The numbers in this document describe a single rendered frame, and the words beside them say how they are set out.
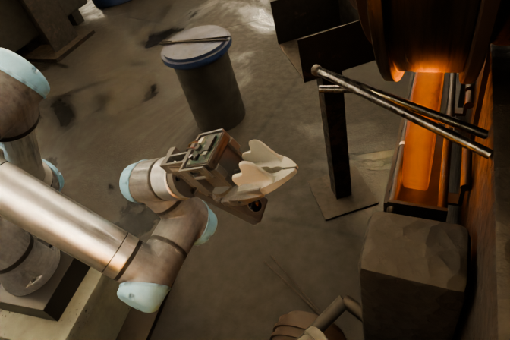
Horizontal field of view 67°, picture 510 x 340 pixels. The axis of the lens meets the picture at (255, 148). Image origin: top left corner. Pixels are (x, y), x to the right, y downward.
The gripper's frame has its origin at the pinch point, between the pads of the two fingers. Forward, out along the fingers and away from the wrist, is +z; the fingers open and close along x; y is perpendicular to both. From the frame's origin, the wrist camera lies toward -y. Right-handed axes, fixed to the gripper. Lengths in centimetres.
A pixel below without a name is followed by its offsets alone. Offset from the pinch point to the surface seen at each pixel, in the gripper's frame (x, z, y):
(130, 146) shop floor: 59, -146, -35
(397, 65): 1.5, 18.1, 11.1
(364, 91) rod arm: 5.4, 12.0, 6.1
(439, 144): 19.9, 10.3, -20.5
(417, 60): 0.5, 20.2, 11.8
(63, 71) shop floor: 120, -251, -2
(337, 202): 45, -43, -73
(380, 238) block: -7.9, 12.5, -2.5
